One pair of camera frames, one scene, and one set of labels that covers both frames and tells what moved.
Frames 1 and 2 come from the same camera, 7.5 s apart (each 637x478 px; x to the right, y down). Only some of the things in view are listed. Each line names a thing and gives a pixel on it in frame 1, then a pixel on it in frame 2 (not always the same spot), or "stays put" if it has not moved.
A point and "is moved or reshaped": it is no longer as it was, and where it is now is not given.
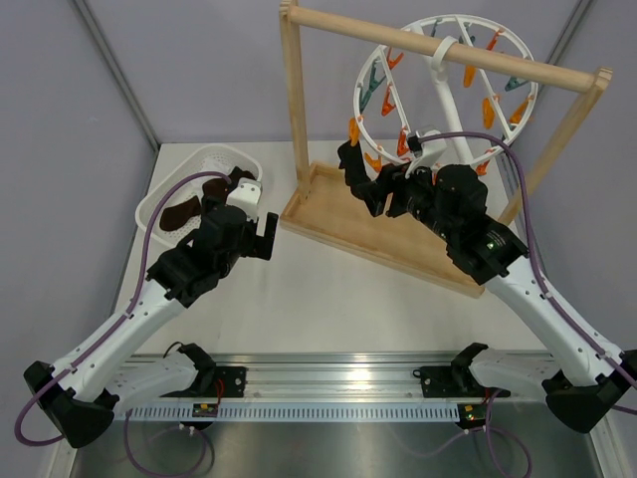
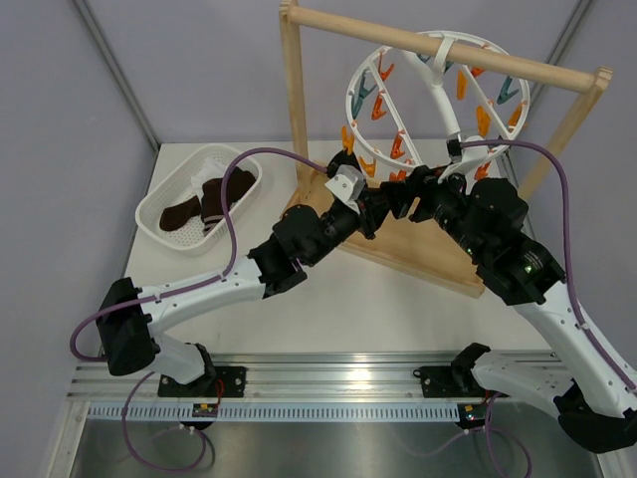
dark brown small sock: (174, 216) stays put
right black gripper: (395, 183) stays put
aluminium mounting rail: (362, 377) stays put
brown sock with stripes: (220, 187) stays put
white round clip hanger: (404, 92) is moved or reshaped
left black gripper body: (249, 244) -> (366, 222)
